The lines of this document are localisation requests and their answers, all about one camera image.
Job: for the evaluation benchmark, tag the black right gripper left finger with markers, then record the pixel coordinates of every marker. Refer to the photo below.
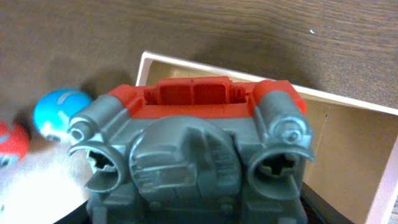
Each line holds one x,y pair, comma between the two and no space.
78,216

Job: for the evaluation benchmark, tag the white cardboard box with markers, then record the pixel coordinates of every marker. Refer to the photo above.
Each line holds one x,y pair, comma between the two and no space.
355,146

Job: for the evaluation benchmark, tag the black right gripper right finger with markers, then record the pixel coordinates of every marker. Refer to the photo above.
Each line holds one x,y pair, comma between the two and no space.
324,211

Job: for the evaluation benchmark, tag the red toy truck blue tracks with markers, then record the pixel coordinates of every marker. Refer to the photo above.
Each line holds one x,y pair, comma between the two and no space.
196,150

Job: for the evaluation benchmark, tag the blue face ball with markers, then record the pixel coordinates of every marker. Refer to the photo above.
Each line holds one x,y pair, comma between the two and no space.
53,111

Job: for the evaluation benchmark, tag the red face ball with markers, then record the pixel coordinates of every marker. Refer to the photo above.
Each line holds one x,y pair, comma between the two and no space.
15,142

